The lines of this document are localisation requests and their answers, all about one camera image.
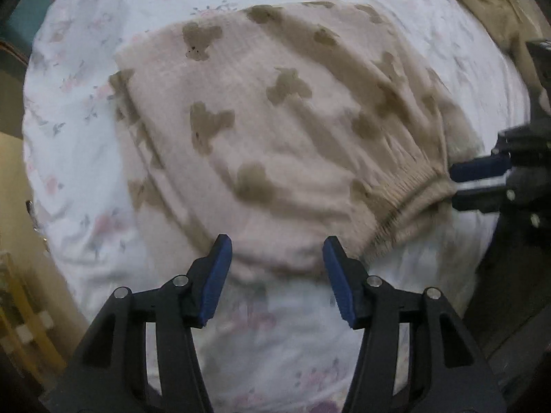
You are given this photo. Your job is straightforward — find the beige bear-print pants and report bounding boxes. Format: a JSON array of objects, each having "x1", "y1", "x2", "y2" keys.
[{"x1": 109, "y1": 1, "x2": 482, "y2": 280}]

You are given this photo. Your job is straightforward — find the cream yellow blanket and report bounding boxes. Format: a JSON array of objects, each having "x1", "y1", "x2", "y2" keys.
[{"x1": 459, "y1": 0, "x2": 550, "y2": 92}]

